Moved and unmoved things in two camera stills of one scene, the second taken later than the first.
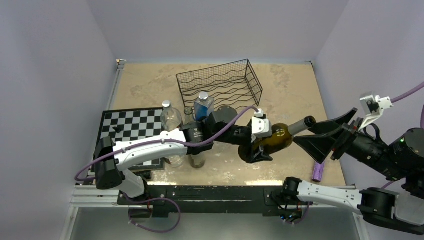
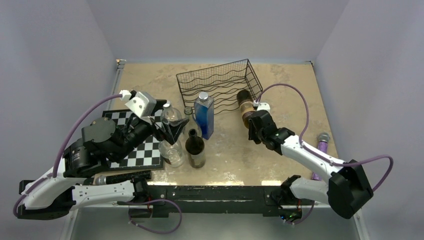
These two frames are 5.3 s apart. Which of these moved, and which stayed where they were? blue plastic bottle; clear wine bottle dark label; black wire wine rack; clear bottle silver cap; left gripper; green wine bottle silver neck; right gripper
Moved: right gripper; green wine bottle silver neck; left gripper
Stayed: clear bottle silver cap; blue plastic bottle; clear wine bottle dark label; black wire wine rack
